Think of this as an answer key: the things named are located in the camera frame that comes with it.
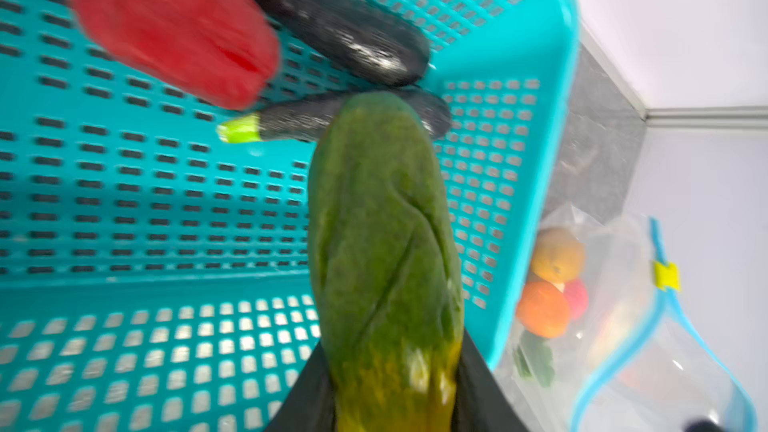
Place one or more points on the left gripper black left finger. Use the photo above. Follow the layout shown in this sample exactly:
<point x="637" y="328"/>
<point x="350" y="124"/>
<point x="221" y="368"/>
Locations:
<point x="309" y="406"/>

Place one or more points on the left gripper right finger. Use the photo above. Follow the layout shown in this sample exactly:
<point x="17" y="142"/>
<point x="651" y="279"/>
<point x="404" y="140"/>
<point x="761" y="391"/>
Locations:
<point x="480" y="404"/>

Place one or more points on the small orange toy carrot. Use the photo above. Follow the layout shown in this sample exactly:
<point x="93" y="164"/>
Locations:
<point x="543" y="310"/>

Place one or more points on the clear zip top bag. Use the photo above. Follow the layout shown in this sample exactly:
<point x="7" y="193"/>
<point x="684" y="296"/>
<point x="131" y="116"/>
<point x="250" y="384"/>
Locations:
<point x="633" y="361"/>

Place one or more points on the orange toy fruit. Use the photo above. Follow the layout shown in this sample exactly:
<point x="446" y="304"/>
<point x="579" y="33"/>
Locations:
<point x="558" y="256"/>

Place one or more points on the yellow green toy corn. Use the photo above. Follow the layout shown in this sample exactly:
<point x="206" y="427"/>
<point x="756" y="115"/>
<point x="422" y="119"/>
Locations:
<point x="384" y="269"/>

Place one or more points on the teal plastic basket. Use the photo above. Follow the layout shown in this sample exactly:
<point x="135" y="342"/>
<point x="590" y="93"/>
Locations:
<point x="155" y="278"/>

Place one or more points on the dark toy eggplant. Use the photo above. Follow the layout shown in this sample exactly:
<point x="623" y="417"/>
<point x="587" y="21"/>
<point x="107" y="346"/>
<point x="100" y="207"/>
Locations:
<point x="372" y="42"/>
<point x="307" y="118"/>

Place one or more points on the red toy strawberry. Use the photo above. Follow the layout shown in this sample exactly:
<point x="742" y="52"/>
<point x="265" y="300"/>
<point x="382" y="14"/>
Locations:
<point x="222" y="51"/>

